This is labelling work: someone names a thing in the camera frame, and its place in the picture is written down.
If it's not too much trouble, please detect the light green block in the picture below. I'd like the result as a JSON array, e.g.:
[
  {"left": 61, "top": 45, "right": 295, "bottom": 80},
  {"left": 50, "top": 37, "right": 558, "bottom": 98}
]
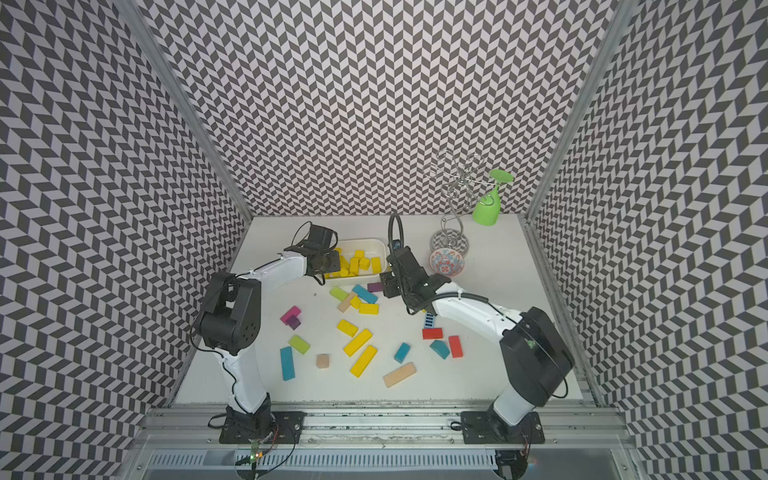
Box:
[
  {"left": 330, "top": 286, "right": 349, "bottom": 301},
  {"left": 289, "top": 335, "right": 310, "bottom": 355}
]

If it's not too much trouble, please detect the light green block front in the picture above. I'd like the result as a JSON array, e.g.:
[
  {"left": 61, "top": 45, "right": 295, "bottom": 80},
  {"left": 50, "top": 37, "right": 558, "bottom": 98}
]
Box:
[{"left": 289, "top": 335, "right": 310, "bottom": 355}]

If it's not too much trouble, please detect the long teal block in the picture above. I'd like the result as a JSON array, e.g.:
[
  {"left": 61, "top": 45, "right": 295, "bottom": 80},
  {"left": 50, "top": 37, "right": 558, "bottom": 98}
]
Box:
[{"left": 280, "top": 346, "right": 296, "bottom": 382}]

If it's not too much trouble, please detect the purple flat block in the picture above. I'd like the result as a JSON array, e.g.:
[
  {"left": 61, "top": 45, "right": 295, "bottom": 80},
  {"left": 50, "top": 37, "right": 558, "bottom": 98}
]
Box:
[{"left": 367, "top": 282, "right": 384, "bottom": 293}]

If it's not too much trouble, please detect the metal wire cup rack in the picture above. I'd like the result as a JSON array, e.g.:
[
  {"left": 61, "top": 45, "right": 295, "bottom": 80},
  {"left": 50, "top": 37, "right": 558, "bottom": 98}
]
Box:
[{"left": 429, "top": 149, "right": 484, "bottom": 255}]

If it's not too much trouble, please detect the red upright block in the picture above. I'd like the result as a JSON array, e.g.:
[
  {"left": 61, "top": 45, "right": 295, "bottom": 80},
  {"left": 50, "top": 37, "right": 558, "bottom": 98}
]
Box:
[{"left": 448, "top": 335, "right": 464, "bottom": 358}]

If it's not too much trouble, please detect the teal block back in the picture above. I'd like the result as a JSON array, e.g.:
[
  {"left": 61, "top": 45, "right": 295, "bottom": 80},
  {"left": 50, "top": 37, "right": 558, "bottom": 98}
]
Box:
[{"left": 352, "top": 285, "right": 378, "bottom": 304}]

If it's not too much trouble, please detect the natural wood block back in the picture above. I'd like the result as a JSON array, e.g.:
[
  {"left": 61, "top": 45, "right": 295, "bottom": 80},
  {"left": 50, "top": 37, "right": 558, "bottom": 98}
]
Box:
[{"left": 337, "top": 292, "right": 356, "bottom": 312}]

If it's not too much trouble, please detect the yellow block middle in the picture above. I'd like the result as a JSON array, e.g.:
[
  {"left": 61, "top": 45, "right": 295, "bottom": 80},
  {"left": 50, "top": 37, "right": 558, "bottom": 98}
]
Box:
[{"left": 358, "top": 303, "right": 379, "bottom": 315}]

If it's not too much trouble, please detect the white plastic tray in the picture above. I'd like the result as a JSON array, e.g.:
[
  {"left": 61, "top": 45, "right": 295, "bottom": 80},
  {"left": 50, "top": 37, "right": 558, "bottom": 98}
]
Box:
[{"left": 325, "top": 239, "right": 389, "bottom": 284}]

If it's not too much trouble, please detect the yellow rectangular block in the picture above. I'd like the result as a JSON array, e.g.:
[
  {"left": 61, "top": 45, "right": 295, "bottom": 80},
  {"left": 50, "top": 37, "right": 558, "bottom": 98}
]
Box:
[{"left": 349, "top": 257, "right": 360, "bottom": 276}]

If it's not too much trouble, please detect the green plastic goblet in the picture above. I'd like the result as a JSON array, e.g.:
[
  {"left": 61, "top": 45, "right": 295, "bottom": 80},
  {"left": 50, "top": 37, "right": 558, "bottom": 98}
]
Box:
[{"left": 472, "top": 169, "right": 515, "bottom": 226}]

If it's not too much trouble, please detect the small teal block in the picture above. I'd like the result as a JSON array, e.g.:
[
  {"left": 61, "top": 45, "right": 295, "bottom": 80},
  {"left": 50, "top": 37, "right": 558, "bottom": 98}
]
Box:
[{"left": 393, "top": 342, "right": 411, "bottom": 364}]

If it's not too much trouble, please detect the teal wedge block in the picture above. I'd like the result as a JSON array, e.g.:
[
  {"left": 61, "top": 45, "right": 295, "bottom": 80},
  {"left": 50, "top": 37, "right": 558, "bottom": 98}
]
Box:
[{"left": 430, "top": 340, "right": 451, "bottom": 359}]

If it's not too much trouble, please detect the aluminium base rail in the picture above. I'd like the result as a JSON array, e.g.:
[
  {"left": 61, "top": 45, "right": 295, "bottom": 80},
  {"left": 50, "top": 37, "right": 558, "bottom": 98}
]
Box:
[{"left": 134, "top": 400, "right": 635, "bottom": 449}]

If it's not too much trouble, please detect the small natural wood cube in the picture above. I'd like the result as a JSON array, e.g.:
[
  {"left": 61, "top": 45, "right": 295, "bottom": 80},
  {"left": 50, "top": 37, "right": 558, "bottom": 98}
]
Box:
[{"left": 316, "top": 354, "right": 330, "bottom": 369}]

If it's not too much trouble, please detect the long yellow block front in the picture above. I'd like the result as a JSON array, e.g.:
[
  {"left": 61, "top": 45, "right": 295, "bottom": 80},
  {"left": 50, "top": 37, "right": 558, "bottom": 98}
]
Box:
[{"left": 350, "top": 345, "right": 378, "bottom": 378}]

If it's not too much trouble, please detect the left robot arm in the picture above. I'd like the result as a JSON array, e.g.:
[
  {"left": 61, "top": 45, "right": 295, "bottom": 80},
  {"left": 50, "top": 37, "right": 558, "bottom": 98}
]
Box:
[{"left": 193, "top": 221, "right": 340, "bottom": 438}]

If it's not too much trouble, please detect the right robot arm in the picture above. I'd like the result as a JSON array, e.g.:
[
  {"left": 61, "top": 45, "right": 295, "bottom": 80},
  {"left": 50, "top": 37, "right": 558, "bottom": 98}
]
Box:
[{"left": 381, "top": 246, "right": 574, "bottom": 427}]

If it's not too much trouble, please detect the magenta block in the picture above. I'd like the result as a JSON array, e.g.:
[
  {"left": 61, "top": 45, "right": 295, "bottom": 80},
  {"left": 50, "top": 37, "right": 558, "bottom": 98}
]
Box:
[{"left": 280, "top": 306, "right": 301, "bottom": 325}]

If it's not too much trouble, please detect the long natural wood block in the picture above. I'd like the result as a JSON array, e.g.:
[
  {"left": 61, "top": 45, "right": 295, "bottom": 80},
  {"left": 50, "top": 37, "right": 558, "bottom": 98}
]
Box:
[{"left": 383, "top": 362, "right": 417, "bottom": 388}]

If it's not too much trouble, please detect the light green block back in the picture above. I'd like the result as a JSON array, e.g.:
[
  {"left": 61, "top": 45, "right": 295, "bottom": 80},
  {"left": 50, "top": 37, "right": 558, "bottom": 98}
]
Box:
[{"left": 330, "top": 286, "right": 349, "bottom": 301}]

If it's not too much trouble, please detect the red flat block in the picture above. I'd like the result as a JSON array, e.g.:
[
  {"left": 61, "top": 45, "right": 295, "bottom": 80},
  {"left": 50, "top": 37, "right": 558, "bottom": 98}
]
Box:
[{"left": 422, "top": 328, "right": 444, "bottom": 340}]

